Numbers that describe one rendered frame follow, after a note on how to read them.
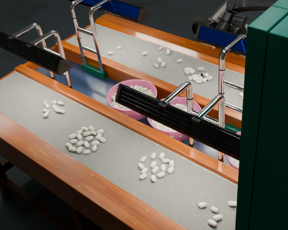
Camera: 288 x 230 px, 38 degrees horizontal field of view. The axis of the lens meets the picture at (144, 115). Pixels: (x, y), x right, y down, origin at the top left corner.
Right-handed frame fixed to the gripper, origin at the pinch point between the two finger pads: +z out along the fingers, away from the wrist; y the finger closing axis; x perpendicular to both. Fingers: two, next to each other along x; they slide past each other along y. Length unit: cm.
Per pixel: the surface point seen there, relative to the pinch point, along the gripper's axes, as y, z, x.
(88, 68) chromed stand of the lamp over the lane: -66, 39, -11
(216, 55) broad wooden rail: -2.9, 1.0, 12.5
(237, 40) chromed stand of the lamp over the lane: 27.8, 3.4, -35.0
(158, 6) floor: -176, -69, 167
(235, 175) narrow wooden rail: 52, 56, -32
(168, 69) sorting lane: -20.4, 20.0, 0.3
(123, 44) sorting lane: -62, 15, 5
